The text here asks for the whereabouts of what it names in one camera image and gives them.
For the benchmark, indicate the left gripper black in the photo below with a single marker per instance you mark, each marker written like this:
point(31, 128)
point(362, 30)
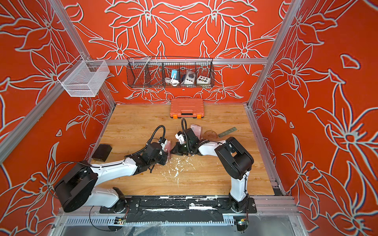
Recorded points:
point(164, 159)

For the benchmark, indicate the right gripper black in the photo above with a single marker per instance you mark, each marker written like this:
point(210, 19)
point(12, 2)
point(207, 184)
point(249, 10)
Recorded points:
point(177, 148)

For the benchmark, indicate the pink ruler set pouch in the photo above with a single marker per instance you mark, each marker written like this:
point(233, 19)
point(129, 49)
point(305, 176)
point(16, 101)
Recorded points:
point(167, 149)

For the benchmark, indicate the clear brown protractor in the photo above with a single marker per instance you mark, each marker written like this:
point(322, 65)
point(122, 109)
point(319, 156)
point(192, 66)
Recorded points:
point(210, 135)

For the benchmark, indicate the green straight ruler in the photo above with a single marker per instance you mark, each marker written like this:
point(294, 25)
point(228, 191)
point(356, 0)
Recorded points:
point(227, 132)

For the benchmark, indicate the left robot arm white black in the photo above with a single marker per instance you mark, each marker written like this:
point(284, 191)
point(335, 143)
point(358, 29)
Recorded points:
point(80, 187)

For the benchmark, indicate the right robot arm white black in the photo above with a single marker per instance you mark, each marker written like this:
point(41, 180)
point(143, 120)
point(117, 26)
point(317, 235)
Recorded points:
point(235, 159)

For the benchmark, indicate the orange plastic tool case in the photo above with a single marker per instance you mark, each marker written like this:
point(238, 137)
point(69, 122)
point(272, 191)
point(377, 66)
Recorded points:
point(187, 108)

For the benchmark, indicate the black box on table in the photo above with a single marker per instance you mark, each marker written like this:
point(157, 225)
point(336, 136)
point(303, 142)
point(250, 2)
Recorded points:
point(102, 152)

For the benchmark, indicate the white button box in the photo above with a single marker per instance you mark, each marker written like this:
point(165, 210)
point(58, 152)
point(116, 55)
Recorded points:
point(203, 81)

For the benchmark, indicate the white round-dial device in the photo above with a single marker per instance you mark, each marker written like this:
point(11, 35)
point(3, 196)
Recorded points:
point(189, 78)

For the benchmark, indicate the blue small box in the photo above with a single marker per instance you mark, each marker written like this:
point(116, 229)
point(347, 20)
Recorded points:
point(175, 75)

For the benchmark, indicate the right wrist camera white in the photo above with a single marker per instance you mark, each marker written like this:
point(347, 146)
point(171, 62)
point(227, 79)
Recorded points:
point(180, 137)

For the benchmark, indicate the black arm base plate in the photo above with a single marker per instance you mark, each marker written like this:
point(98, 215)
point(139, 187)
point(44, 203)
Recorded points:
point(222, 204)

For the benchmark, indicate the black wire wall basket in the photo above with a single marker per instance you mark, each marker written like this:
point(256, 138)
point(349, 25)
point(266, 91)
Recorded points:
point(154, 72)

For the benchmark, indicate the white wire wall basket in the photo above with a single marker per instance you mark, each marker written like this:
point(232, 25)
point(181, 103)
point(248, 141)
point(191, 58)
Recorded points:
point(85, 79)

